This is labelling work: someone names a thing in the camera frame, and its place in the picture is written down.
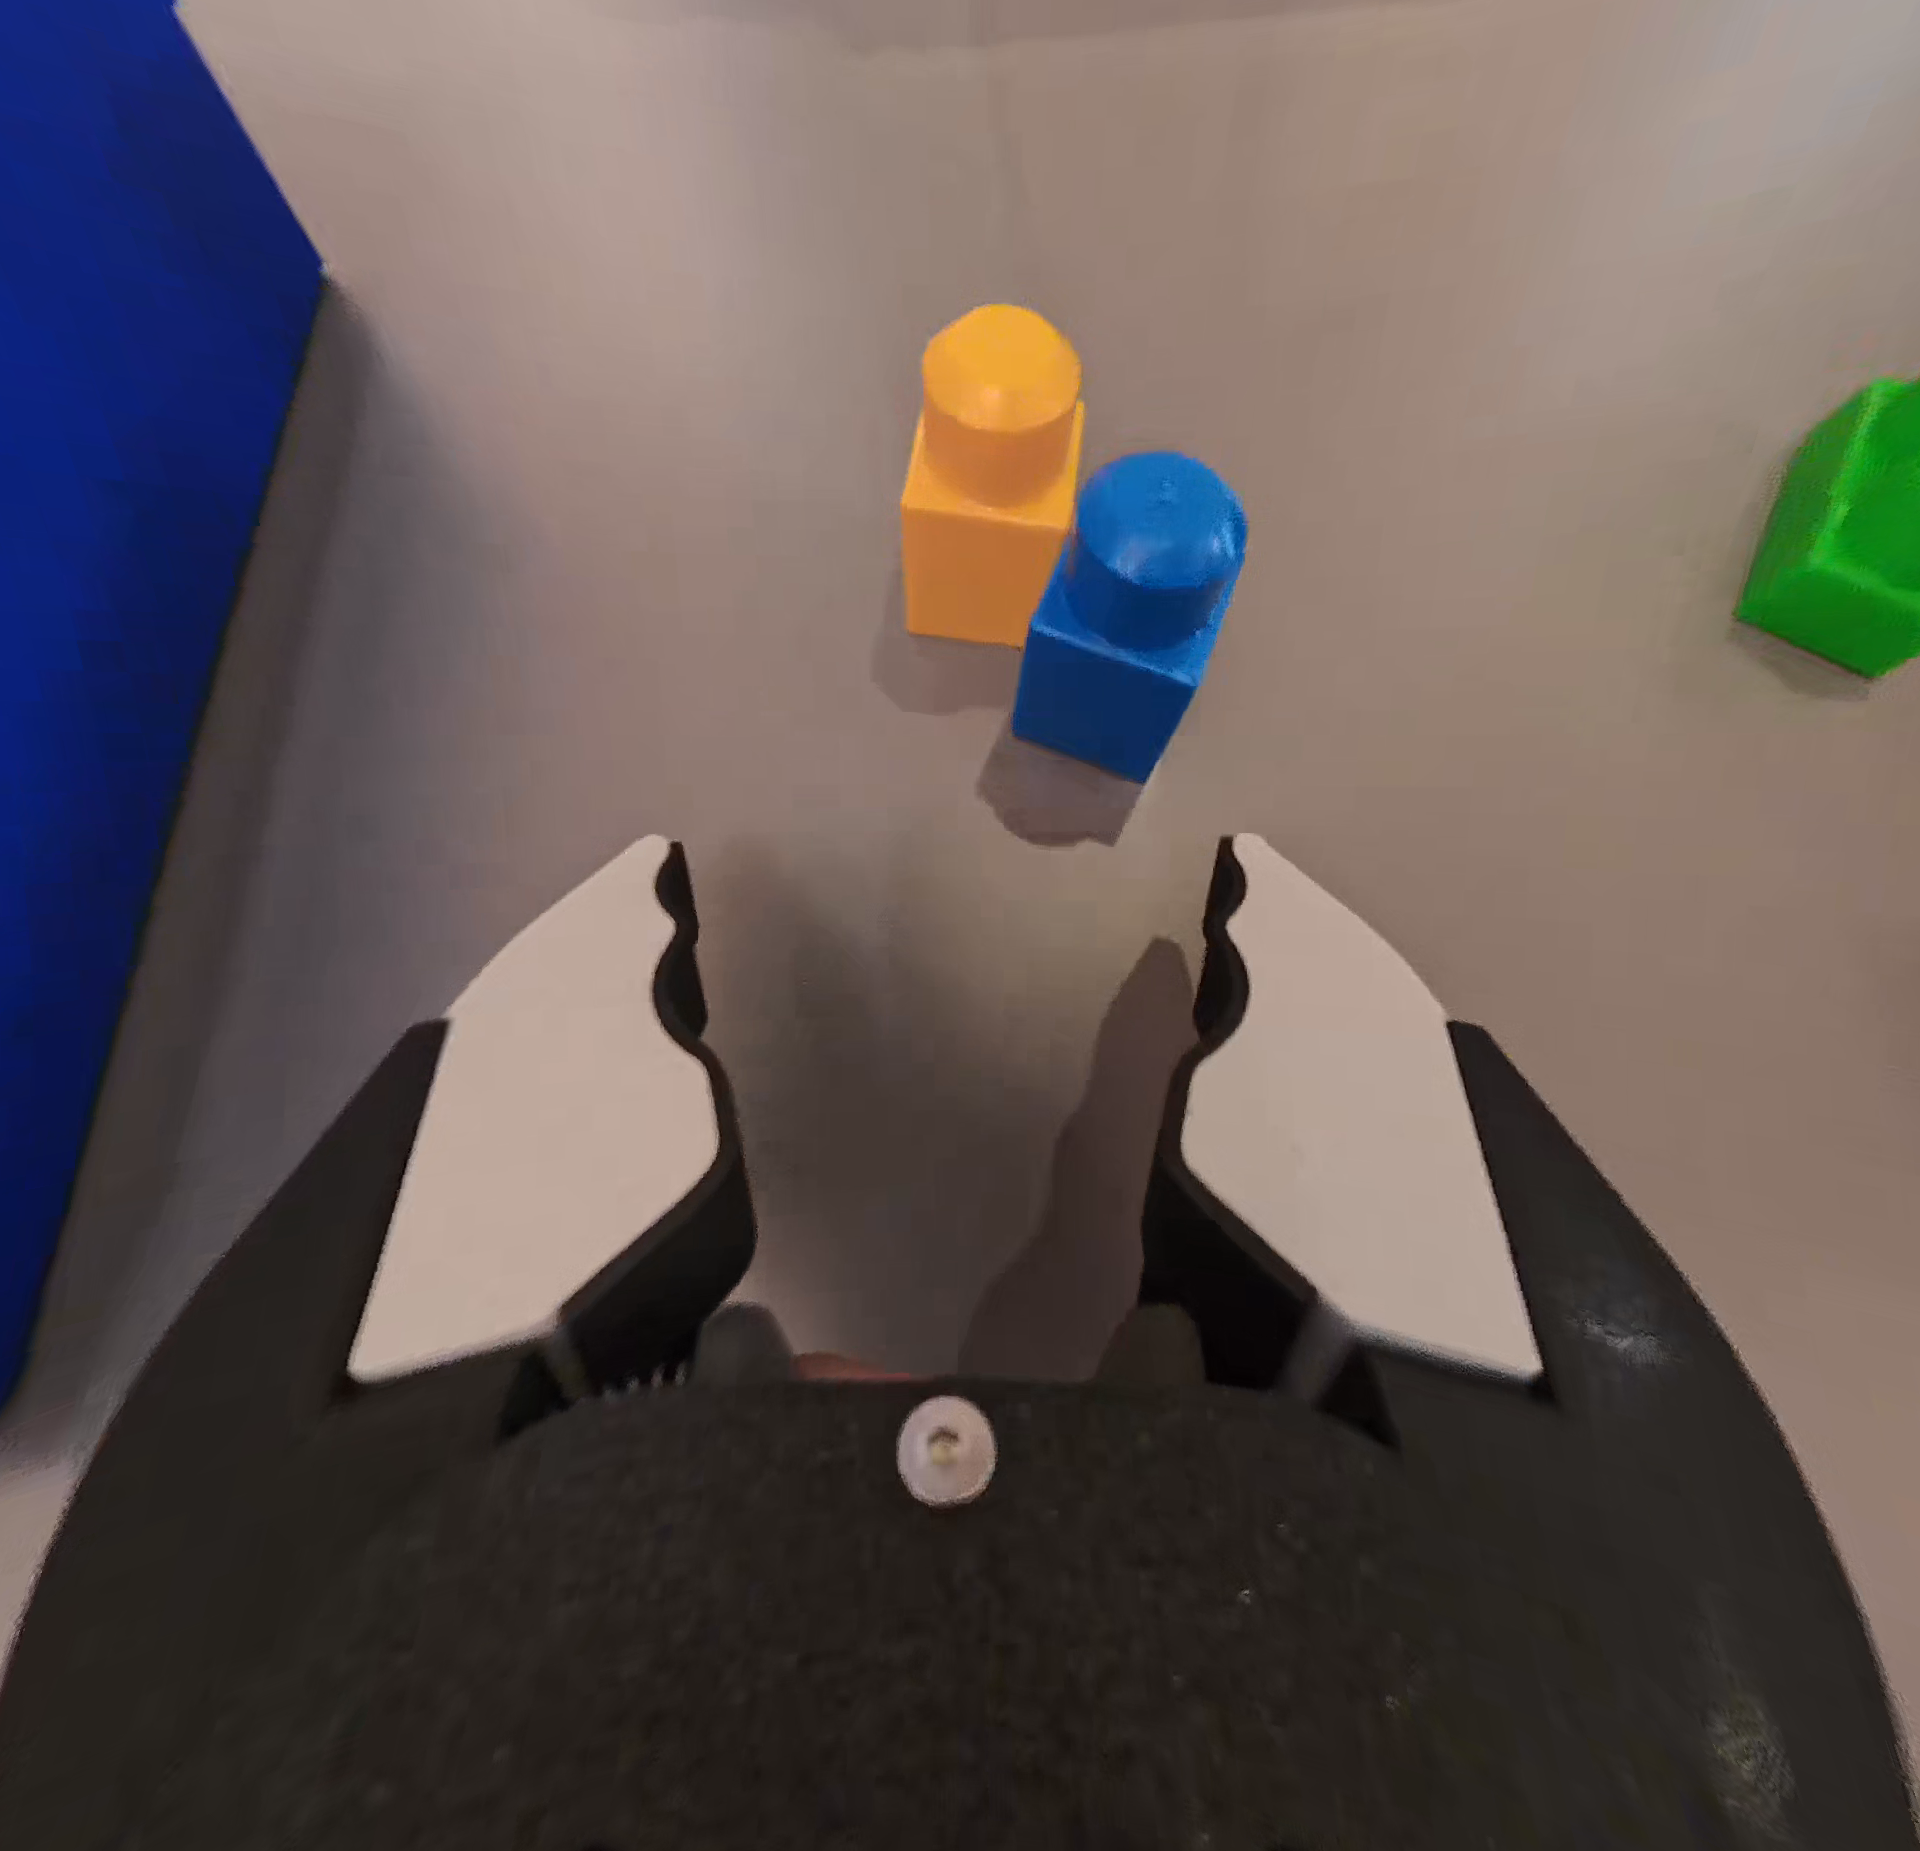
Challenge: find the blue single-stud block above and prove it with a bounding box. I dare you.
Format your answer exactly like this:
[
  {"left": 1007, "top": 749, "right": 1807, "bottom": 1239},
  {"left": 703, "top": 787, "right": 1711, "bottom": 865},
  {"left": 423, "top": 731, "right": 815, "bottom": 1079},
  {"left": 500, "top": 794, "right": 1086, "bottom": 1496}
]
[{"left": 1013, "top": 450, "right": 1250, "bottom": 788}]

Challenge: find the yellow single-stud block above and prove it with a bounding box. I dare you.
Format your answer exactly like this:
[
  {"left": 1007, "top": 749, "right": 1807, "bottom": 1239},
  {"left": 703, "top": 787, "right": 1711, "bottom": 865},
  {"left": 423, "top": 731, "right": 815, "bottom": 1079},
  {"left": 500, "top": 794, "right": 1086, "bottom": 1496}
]
[{"left": 900, "top": 304, "right": 1089, "bottom": 647}]

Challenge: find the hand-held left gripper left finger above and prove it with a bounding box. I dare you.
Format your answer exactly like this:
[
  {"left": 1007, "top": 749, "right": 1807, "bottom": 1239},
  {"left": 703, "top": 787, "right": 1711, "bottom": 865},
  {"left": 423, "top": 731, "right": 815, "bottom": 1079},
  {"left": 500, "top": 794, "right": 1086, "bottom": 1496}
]
[{"left": 346, "top": 835, "right": 758, "bottom": 1395}]

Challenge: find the green two-stud block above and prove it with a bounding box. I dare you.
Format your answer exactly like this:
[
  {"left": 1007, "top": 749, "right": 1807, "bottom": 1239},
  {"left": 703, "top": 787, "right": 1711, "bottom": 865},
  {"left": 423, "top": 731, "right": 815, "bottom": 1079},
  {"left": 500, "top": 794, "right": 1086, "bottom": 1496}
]
[{"left": 1732, "top": 377, "right": 1920, "bottom": 680}]

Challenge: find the blue plastic bin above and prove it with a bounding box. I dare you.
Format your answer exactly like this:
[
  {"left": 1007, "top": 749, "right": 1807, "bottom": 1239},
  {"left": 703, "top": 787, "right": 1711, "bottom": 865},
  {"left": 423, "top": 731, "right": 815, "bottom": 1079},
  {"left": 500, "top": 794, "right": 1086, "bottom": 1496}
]
[{"left": 0, "top": 0, "right": 326, "bottom": 1410}]

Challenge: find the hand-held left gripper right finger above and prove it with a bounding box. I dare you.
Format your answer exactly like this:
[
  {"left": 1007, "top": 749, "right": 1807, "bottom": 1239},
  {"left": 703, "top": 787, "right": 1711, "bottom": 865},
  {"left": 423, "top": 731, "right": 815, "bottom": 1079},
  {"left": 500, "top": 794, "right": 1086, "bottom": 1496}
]
[{"left": 1137, "top": 834, "right": 1548, "bottom": 1410}]

